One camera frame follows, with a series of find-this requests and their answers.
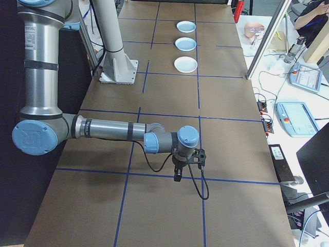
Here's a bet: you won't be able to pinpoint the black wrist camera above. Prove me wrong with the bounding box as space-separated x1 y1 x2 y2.
189 148 207 170

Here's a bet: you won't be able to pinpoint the clear drinking glass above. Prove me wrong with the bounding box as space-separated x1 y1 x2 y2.
249 30 261 49

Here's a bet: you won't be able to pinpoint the light wooden box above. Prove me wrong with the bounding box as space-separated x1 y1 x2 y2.
304 24 329 64

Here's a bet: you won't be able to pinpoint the black monitor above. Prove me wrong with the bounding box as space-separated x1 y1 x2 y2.
296 122 329 197

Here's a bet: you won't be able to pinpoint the light blue round plate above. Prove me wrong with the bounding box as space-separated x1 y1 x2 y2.
176 21 197 33
175 37 198 51

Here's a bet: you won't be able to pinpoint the clear plastic ice cubes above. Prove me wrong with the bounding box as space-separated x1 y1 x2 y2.
248 25 264 36

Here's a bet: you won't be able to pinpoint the aluminium frame bar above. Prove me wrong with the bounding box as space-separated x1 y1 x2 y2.
77 7 100 77

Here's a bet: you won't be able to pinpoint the black orange terminal adapter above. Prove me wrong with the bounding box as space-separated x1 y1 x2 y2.
262 119 275 137
257 99 268 114

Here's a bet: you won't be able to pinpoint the white side table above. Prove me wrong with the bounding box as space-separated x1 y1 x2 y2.
232 11 329 247

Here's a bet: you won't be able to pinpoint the person in black shirt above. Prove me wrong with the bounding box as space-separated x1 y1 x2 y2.
294 0 329 49

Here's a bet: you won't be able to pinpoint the aluminium profile post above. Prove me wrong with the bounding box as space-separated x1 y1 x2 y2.
245 0 294 80

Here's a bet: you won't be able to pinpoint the pink bowl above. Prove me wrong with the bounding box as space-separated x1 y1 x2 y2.
244 22 266 45

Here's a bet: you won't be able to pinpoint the black frame cover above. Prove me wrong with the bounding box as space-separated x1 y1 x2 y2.
0 0 95 247

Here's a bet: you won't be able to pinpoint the blue grey teach pendant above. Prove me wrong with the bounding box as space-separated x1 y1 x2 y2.
276 102 321 138
289 62 323 93

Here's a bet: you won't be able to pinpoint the wooden cutting board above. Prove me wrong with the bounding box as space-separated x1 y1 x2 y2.
267 30 294 54

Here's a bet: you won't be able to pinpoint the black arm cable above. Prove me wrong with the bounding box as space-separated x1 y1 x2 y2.
128 140 209 201

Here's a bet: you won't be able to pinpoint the light blue cable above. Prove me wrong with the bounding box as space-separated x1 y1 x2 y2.
299 205 322 247

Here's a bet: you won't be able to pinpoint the black box with white label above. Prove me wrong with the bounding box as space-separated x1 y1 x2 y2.
268 144 296 184

